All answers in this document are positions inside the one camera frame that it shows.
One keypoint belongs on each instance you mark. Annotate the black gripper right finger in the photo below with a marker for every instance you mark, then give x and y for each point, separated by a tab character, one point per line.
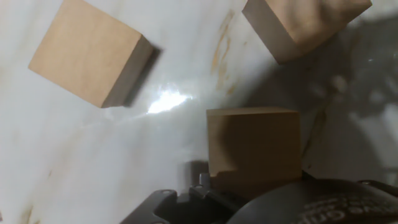
307	175

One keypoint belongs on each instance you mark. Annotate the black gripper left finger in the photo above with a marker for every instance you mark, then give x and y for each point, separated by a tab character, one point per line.
186	207

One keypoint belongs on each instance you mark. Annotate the large wooden cube block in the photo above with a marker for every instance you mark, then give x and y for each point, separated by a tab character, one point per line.
304	21
84	53
253	143

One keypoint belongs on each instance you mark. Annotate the white marble pattern mat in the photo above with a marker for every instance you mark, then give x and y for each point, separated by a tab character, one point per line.
93	155

